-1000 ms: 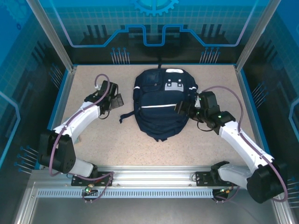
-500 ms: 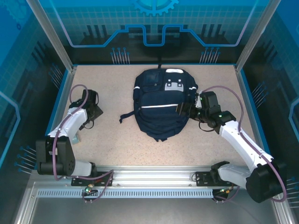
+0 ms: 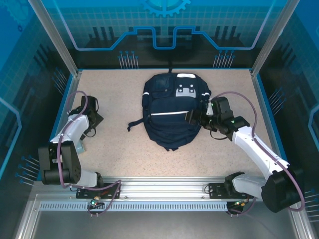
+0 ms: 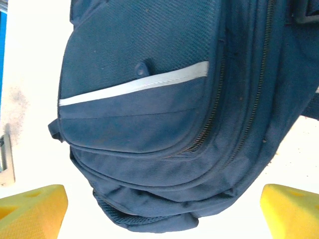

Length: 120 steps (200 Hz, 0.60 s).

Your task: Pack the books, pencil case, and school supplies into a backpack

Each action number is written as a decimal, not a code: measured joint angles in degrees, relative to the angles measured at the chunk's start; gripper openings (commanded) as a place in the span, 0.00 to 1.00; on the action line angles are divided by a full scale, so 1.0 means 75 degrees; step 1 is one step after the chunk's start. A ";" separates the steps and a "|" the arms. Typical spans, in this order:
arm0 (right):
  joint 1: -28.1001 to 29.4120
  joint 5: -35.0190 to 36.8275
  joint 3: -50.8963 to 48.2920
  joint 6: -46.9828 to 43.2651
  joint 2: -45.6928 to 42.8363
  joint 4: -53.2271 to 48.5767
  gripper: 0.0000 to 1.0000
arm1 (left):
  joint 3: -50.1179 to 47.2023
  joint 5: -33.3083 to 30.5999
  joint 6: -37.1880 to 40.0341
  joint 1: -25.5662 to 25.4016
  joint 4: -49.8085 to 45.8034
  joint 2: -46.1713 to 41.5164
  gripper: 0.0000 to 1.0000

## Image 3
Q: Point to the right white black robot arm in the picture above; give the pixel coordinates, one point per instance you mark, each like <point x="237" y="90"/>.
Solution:
<point x="256" y="149"/>

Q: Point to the aluminium mounting rail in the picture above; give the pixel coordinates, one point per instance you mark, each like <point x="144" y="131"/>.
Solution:
<point x="162" y="186"/>

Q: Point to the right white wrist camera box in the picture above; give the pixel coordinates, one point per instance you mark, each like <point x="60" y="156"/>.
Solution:
<point x="209" y="112"/>

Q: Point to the small grey-blue block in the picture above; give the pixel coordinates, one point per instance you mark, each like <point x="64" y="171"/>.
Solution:
<point x="81" y="148"/>

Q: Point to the green-lit adapter board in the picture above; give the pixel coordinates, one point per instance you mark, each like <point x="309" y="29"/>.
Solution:
<point x="239" y="204"/>
<point x="94" y="203"/>

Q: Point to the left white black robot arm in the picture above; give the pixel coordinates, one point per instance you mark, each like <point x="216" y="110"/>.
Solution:
<point x="72" y="127"/>

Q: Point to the aluminium frame post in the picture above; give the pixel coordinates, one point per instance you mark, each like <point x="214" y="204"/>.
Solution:
<point x="274" y="37"/>
<point x="59" y="42"/>

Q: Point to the grey metal front shelf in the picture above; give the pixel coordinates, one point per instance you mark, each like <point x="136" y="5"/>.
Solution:
<point x="162" y="224"/>

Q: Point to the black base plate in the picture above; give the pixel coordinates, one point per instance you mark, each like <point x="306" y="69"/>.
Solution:
<point x="215" y="191"/>
<point x="109" y="191"/>

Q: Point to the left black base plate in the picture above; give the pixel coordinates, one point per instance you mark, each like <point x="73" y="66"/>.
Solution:
<point x="109" y="191"/>

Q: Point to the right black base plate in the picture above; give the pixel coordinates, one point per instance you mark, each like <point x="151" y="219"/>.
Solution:
<point x="215" y="191"/>

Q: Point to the navy blue backpack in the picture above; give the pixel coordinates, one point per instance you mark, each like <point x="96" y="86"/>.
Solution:
<point x="172" y="124"/>

